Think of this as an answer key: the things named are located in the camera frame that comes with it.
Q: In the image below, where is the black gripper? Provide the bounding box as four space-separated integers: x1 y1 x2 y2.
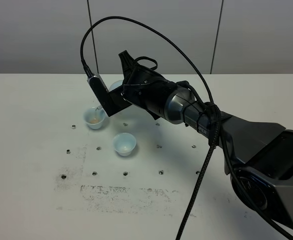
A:
118 50 178 119

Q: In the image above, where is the light blue porcelain teapot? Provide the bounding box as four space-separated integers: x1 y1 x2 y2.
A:
92 79 124 113

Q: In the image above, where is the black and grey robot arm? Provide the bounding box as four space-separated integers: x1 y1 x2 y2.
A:
119 51 293 229

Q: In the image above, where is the far light blue teacup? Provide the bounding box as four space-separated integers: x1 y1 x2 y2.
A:
83 107 107 130

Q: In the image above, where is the light blue teacup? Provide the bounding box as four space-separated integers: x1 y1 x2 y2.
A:
112 132 137 157
83 107 107 130

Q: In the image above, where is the near light blue teacup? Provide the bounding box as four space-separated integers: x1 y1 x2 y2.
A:
112 132 137 157

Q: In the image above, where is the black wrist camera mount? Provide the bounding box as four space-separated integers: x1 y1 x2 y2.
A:
87 75 132 117

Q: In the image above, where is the black braided cable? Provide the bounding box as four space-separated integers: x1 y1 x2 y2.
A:
80 16 222 240

